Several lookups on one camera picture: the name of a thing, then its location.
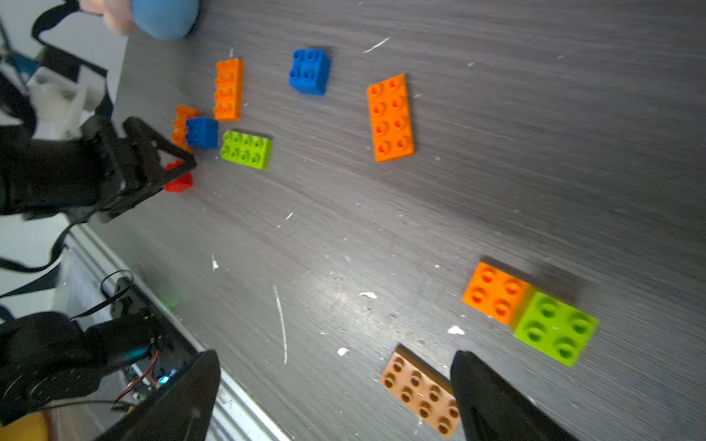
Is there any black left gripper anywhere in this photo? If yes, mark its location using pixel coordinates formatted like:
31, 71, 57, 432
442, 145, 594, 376
1, 117, 197, 221

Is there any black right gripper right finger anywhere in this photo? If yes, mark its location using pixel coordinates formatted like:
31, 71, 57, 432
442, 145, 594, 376
450, 351, 575, 440

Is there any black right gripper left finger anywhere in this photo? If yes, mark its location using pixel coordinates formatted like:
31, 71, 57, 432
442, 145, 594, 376
99, 350, 221, 440

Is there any lime green 2x2 lego brick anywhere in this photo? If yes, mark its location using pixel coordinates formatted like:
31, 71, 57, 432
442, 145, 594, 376
510, 286, 599, 367

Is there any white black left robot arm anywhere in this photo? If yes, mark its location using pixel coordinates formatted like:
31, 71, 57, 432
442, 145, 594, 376
1, 43, 197, 223

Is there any red lego brick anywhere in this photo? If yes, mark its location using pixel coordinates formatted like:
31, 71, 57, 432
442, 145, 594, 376
164, 160, 193, 193

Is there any small blue lego brick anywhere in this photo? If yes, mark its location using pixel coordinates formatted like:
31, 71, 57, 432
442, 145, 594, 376
185, 117, 219, 150

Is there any tan 2x4 lego plate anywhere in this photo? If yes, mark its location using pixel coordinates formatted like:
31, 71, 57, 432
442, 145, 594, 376
379, 345, 461, 440

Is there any orange lego brick under blue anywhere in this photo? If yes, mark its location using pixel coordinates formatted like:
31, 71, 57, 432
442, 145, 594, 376
171, 105, 202, 154

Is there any lime green 2x4 lego brick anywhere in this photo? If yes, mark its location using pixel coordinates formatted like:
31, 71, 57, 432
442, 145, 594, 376
220, 130, 272, 170

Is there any blue 2x2 lego brick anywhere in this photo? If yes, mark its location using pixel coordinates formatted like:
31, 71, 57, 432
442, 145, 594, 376
289, 49, 331, 96

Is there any flat orange 2x4 lego plate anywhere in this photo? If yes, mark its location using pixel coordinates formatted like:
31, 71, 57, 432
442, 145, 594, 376
367, 73, 415, 163

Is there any pink plush pig toy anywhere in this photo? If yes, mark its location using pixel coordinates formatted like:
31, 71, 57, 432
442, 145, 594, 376
79, 0, 202, 42

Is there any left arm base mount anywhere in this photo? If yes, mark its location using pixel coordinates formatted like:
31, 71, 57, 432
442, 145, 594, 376
1, 270, 197, 426

